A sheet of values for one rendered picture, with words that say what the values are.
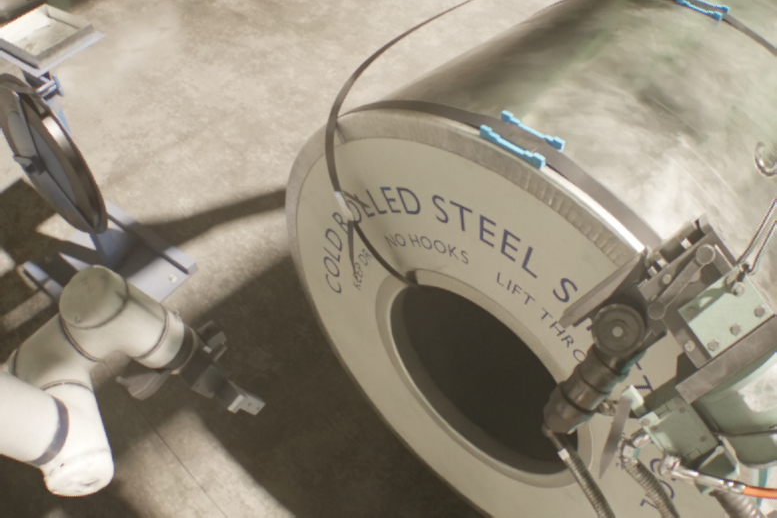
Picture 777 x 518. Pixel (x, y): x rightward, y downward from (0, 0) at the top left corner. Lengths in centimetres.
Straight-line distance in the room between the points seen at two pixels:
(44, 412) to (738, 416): 73
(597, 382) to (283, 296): 181
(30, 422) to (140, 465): 149
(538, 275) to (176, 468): 149
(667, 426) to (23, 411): 68
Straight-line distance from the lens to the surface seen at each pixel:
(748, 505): 80
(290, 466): 210
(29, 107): 208
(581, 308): 70
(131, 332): 85
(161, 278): 261
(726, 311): 67
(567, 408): 79
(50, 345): 88
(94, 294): 82
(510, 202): 93
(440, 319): 157
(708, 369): 68
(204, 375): 93
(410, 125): 100
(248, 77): 362
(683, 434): 73
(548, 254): 94
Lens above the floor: 192
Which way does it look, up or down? 45 degrees down
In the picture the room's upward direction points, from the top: 1 degrees counter-clockwise
